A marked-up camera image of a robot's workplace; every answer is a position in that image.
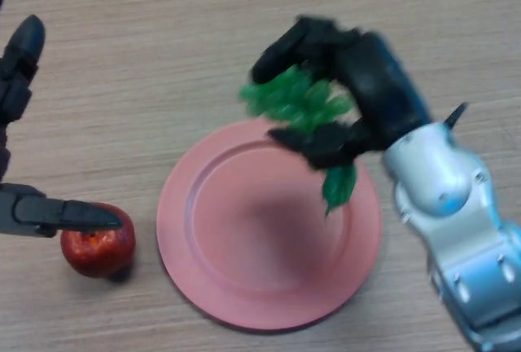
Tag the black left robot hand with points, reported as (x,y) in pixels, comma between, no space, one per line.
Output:
(16,87)

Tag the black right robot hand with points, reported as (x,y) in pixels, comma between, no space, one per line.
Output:
(378,79)

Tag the green grapes bunch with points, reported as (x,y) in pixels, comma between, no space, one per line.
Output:
(301,99)

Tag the pink round plate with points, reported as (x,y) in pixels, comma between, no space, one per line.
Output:
(252,246)

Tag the red apple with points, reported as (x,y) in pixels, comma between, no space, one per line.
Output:
(99,252)

